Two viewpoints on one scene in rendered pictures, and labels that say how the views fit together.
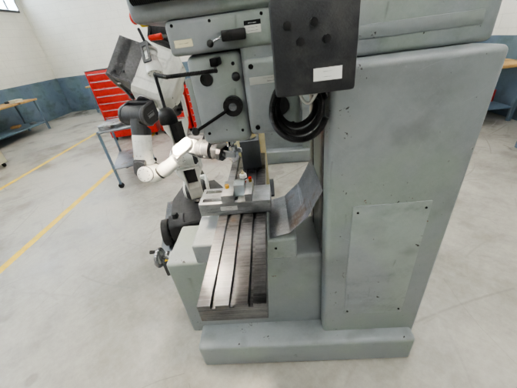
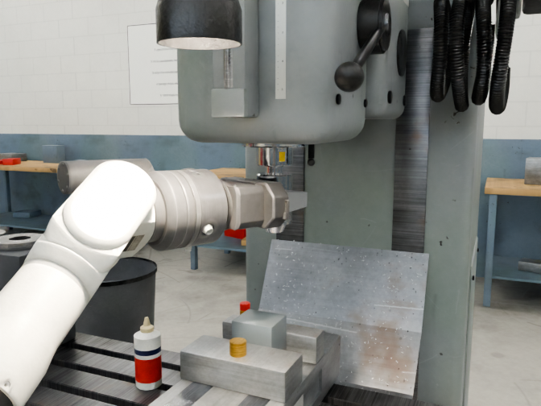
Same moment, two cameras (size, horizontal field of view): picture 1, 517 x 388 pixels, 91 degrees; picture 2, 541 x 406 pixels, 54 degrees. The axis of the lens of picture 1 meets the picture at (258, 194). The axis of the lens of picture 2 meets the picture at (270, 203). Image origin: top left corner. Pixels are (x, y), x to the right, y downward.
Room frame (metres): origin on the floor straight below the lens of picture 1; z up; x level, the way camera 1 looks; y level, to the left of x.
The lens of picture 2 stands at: (0.87, 0.74, 1.33)
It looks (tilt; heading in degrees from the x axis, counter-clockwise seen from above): 9 degrees down; 288
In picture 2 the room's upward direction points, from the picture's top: straight up
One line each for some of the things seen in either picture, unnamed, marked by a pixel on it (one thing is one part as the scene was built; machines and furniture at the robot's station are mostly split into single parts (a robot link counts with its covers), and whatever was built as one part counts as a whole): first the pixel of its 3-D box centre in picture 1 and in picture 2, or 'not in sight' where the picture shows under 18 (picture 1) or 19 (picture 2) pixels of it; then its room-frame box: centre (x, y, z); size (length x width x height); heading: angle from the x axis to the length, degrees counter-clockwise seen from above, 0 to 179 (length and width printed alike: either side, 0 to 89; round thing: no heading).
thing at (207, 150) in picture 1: (215, 150); (218, 206); (1.12, 0.17, 1.23); 0.13 x 0.12 x 0.10; 150
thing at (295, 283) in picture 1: (251, 275); not in sight; (1.08, 0.11, 0.43); 0.81 x 0.32 x 0.60; 85
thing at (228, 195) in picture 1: (229, 191); (241, 366); (1.11, 0.14, 1.02); 0.15 x 0.06 x 0.04; 174
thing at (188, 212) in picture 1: (198, 197); not in sight; (1.82, 0.49, 0.59); 0.64 x 0.52 x 0.33; 9
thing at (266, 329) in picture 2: (240, 187); (259, 337); (1.10, 0.09, 1.04); 0.06 x 0.05 x 0.06; 174
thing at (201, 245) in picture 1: (246, 229); not in sight; (1.08, 0.09, 0.79); 0.50 x 0.35 x 0.12; 85
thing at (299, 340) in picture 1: (298, 306); not in sight; (1.05, -0.16, 0.10); 1.20 x 0.60 x 0.20; 85
